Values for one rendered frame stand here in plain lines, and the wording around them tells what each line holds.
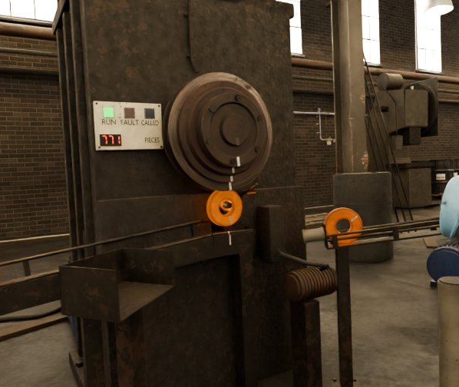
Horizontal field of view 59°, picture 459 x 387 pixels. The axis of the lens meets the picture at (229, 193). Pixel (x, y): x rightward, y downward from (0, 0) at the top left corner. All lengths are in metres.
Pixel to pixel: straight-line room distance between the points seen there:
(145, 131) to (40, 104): 6.07
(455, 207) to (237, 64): 1.33
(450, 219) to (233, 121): 0.96
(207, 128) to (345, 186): 2.87
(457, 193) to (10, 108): 7.23
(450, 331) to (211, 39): 1.48
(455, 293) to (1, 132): 6.92
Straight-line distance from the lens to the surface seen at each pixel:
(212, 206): 1.62
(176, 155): 1.54
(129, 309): 1.19
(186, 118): 1.56
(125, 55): 1.71
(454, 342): 1.75
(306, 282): 1.71
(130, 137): 1.63
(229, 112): 1.58
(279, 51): 2.06
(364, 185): 4.19
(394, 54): 12.57
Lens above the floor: 0.95
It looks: 3 degrees down
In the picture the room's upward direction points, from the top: 3 degrees counter-clockwise
